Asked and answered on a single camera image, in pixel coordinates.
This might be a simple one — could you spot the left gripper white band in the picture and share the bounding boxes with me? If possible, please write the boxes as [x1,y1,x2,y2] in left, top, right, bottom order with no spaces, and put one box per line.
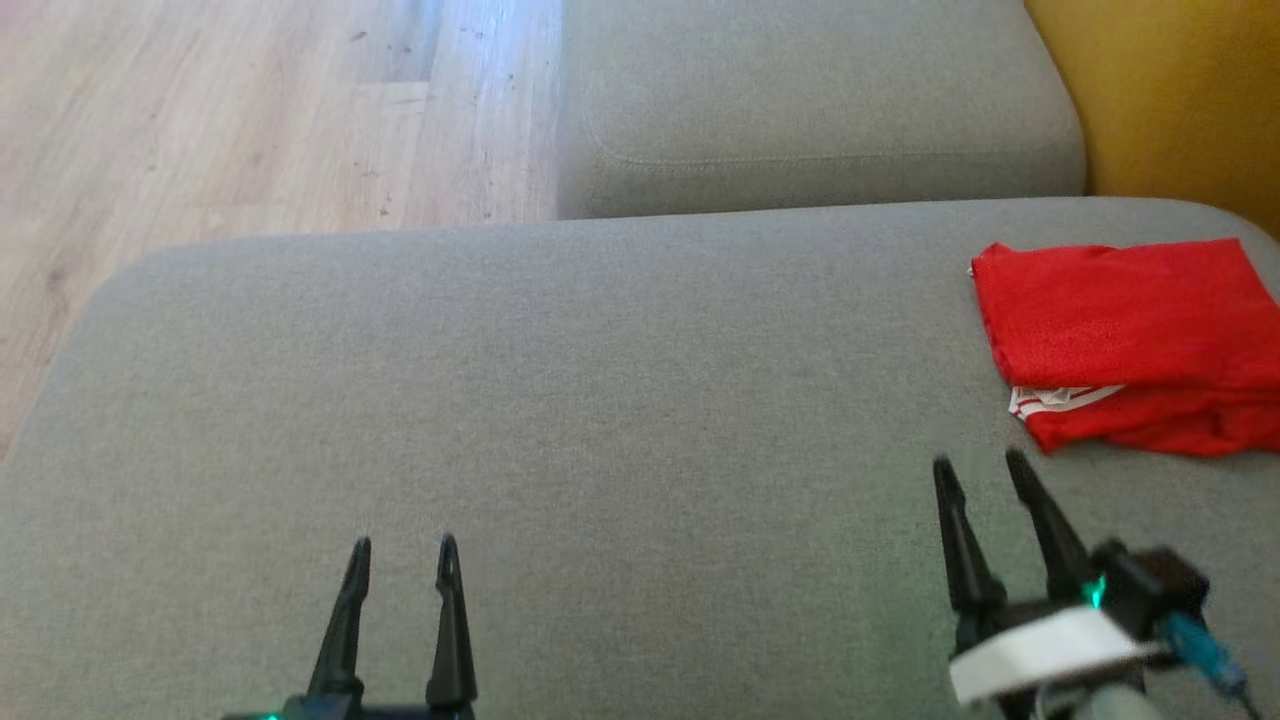
[222,532,479,720]

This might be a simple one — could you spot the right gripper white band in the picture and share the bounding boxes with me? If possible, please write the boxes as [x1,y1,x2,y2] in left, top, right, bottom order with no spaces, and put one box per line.
[932,449,1167,707]

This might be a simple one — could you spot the red shorts with white stripe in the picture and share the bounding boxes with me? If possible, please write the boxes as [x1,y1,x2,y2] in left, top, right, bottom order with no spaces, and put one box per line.
[1022,384,1280,459]

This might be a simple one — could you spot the red white sports jersey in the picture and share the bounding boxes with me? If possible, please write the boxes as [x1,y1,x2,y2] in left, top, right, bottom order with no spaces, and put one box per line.
[969,238,1280,417]

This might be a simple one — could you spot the large grey sofa seat cushion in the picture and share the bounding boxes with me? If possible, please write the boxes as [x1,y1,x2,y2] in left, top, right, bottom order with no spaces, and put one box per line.
[0,197,1280,720]

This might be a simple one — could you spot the yellow upholstered sofa part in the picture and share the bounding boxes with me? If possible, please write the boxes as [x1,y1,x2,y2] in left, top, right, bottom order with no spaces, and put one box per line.
[1024,0,1280,241]

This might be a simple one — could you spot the small grey sofa cushion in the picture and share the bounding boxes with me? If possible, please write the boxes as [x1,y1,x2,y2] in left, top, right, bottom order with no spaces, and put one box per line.
[555,0,1089,221]

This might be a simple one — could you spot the teal right camera cable plug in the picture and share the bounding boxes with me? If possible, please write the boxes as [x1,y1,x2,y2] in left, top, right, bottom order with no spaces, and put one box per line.
[1160,612,1267,720]

